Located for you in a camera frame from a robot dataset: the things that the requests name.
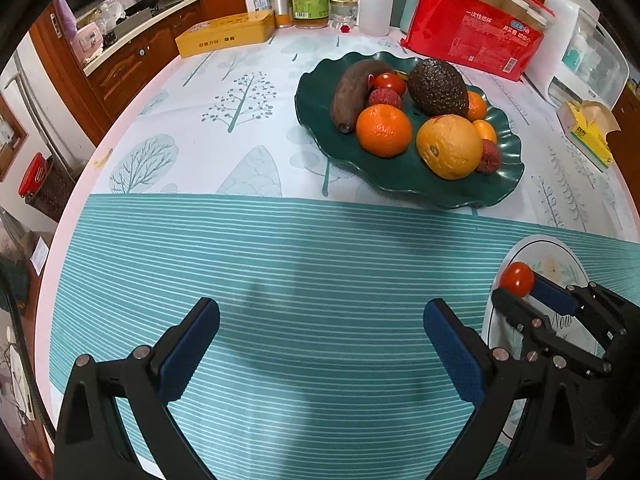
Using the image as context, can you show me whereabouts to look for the mandarin orange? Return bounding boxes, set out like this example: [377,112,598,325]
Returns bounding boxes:
[356,104,414,157]
[465,89,488,122]

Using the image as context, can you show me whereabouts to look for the teal cup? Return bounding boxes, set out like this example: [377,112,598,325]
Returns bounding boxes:
[400,0,426,31]

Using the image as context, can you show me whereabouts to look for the wooden kitchen cabinet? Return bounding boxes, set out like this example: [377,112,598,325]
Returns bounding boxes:
[50,0,206,146]

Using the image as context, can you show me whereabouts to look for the yellow tissue pack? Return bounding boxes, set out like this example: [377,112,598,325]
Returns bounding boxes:
[556,100,621,171]

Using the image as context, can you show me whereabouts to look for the red lychee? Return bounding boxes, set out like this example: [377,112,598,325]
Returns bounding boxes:
[369,87,404,111]
[475,139,502,175]

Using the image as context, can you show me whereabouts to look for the metal can with orange base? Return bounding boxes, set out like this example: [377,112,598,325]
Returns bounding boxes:
[267,0,295,29]

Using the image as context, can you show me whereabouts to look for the red lidded container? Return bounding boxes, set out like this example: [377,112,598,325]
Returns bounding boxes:
[18,152,56,198]

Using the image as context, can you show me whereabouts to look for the yellow flat box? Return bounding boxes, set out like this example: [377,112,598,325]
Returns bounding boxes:
[175,8,276,59]

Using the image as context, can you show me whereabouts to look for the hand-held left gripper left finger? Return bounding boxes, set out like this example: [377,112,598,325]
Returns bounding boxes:
[54,296,222,480]

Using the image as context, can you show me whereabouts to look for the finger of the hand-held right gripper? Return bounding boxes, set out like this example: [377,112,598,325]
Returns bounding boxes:
[531,274,629,347]
[491,286,612,379]

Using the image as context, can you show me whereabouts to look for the red cherry tomato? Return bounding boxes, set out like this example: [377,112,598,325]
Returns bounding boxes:
[372,73,408,97]
[500,261,536,297]

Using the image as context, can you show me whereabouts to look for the dark avocado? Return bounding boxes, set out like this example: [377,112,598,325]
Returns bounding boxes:
[407,58,470,117]

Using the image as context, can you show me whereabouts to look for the large yellowish orange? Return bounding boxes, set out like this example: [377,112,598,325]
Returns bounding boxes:
[416,115,484,181]

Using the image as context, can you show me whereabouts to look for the white clear-door storage cabinet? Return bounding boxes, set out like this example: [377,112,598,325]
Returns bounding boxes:
[522,0,630,110]

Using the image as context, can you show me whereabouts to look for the small kumquat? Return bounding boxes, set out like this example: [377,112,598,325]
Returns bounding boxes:
[471,119,498,145]

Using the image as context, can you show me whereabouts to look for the glass jar with gold lid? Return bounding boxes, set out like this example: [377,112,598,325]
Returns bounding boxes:
[330,0,358,28]

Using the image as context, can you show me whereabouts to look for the white printed round plate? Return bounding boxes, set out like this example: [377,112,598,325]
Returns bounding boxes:
[481,234,608,443]

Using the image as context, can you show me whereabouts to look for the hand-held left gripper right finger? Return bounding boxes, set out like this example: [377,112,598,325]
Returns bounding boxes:
[422,297,588,480]

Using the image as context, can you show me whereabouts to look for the red paper cup package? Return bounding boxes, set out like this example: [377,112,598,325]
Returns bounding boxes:
[401,0,550,82]

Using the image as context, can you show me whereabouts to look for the dark green scalloped plate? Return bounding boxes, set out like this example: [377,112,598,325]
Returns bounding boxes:
[294,50,526,211]

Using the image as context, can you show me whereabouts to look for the brown overripe banana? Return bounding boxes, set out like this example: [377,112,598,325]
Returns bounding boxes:
[331,59,396,135]

